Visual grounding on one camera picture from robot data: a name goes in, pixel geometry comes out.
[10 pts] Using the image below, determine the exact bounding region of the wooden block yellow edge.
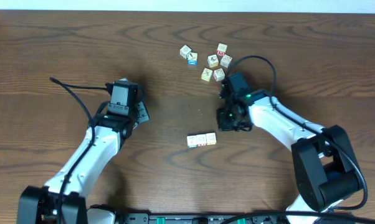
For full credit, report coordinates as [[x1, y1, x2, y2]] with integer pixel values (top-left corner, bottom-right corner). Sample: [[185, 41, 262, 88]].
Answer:
[[206, 133, 217, 145]]

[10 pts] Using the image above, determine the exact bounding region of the wooden block red letter U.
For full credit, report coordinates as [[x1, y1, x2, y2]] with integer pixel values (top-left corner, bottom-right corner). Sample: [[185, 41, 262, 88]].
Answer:
[[196, 134, 207, 146]]

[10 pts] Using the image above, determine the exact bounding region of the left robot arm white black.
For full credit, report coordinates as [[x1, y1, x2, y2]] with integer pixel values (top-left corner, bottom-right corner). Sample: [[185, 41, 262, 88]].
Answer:
[[17, 78, 150, 223]]

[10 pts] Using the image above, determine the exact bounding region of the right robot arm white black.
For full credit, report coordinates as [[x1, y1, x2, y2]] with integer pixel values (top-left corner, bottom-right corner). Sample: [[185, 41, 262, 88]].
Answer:
[[217, 88, 368, 223]]

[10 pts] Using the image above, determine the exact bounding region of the plain wooden block letter J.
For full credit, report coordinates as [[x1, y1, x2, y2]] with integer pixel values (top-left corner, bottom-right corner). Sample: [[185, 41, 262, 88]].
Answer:
[[213, 68, 225, 82]]

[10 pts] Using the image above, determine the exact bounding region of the wooden block yellow border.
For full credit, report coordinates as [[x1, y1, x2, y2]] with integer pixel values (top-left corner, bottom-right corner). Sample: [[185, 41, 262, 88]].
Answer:
[[201, 68, 213, 82]]

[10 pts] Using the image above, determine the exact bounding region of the wooden block green letter side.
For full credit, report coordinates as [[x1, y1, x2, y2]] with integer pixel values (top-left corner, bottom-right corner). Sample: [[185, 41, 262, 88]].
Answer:
[[220, 54, 232, 68]]

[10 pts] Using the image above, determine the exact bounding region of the wooden block yellow letter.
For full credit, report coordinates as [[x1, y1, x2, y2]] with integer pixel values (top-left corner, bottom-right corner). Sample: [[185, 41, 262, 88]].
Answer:
[[207, 54, 219, 68]]

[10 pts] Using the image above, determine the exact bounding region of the wooden block red letter M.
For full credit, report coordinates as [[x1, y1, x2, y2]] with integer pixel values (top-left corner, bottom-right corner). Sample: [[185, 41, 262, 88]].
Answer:
[[216, 43, 227, 57]]

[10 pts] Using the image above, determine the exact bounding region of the wooden block blue letter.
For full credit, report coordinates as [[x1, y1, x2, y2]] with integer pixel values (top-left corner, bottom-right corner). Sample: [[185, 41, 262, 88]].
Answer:
[[187, 52, 198, 65]]

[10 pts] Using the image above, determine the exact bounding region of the wooden block green side far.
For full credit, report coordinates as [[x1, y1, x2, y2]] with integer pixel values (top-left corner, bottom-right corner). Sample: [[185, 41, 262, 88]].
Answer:
[[179, 45, 192, 59]]

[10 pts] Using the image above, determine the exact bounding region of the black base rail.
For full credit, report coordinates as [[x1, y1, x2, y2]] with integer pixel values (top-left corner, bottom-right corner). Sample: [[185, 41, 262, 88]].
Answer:
[[90, 212, 375, 224]]

